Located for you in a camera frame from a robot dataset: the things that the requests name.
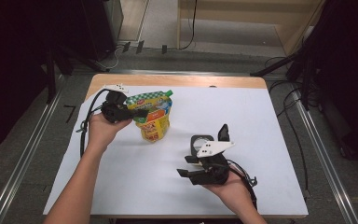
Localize black stand leg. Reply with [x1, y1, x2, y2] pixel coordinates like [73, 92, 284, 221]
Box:
[45, 43, 108, 105]
[250, 50, 311, 110]

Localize black cabinet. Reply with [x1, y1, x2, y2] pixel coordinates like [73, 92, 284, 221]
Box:
[80, 0, 125, 63]

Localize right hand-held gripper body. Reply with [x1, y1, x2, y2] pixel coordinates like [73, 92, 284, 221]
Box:
[185, 140, 236, 187]

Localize black floor cables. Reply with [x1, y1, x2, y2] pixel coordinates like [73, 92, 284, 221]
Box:
[264, 55, 312, 195]

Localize person's right hand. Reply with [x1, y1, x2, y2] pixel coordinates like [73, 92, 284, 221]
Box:
[202, 171, 256, 217]

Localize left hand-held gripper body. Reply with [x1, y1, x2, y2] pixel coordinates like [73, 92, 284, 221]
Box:
[101, 82, 135, 124]

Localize person's left hand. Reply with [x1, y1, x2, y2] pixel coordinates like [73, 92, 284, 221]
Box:
[86, 112, 134, 154]

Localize hanging black cable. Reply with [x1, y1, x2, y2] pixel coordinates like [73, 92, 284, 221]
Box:
[180, 0, 199, 51]

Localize yellow green spouted pouch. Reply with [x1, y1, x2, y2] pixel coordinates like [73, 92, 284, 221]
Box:
[125, 89, 174, 144]

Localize dark curtain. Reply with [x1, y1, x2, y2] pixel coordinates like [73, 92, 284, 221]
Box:
[301, 0, 358, 171]
[0, 0, 87, 158]

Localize left hand-held gripper cable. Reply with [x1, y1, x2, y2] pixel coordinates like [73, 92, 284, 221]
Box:
[76, 88, 112, 159]

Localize white floor cable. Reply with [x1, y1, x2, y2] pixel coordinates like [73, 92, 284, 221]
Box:
[101, 46, 121, 70]

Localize light wooden shelf unit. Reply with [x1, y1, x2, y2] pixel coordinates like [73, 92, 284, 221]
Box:
[176, 0, 326, 58]

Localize hand-held gripper cable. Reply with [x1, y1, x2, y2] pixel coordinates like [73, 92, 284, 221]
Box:
[227, 159, 259, 211]
[76, 88, 112, 159]

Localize metal floor rail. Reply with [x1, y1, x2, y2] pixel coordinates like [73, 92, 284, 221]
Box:
[71, 68, 253, 77]
[0, 74, 67, 224]
[291, 90, 358, 224]

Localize right hand-held gripper cable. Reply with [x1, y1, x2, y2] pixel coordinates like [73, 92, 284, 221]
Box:
[227, 159, 259, 211]

